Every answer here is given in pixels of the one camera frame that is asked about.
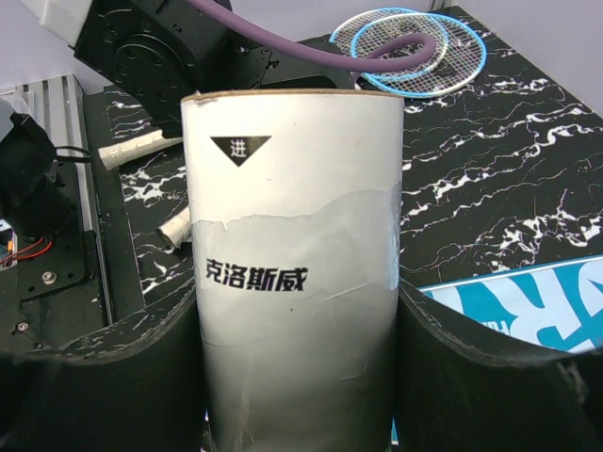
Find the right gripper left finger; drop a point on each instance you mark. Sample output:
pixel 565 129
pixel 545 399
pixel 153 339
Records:
pixel 136 385

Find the blue racket cover bag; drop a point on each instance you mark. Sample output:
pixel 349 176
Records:
pixel 556 305

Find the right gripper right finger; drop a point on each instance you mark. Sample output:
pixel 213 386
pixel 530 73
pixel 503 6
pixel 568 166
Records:
pixel 464 387

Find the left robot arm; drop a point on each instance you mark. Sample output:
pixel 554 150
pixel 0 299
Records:
pixel 162 51

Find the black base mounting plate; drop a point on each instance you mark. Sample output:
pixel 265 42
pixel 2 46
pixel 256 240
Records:
pixel 78 280

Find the white shuttlecock tube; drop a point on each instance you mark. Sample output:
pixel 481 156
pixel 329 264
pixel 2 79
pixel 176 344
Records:
pixel 294 203

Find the blue badminton racket back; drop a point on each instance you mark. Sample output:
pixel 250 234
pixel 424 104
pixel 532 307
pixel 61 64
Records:
pixel 459 57

